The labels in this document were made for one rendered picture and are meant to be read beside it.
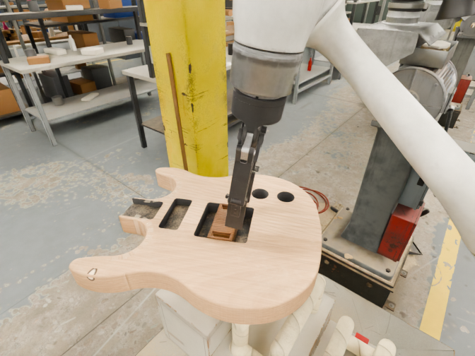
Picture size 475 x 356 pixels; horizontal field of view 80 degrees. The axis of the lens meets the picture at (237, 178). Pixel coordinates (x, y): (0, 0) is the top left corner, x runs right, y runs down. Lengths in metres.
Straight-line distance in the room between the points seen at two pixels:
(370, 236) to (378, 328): 1.08
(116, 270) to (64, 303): 1.69
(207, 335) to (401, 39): 0.91
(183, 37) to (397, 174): 1.22
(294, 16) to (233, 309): 0.38
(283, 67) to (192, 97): 1.14
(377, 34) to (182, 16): 0.79
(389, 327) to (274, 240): 0.45
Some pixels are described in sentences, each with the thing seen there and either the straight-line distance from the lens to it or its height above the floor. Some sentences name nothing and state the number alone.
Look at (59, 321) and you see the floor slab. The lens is 2.14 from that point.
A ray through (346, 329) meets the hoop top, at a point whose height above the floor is 1.05.
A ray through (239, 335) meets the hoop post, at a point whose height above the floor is 1.10.
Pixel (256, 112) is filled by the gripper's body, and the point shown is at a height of 1.50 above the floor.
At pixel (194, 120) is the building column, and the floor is 1.05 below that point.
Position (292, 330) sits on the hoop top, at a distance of 0.58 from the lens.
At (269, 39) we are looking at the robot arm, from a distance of 0.35.
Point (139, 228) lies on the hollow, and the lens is 0.61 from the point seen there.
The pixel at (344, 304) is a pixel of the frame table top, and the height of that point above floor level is 0.93.
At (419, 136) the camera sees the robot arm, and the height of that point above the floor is 1.46.
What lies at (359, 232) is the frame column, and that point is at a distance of 1.91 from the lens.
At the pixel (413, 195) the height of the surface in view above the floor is 0.74.
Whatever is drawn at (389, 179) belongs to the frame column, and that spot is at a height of 0.80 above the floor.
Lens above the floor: 1.64
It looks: 34 degrees down
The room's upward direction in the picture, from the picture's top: straight up
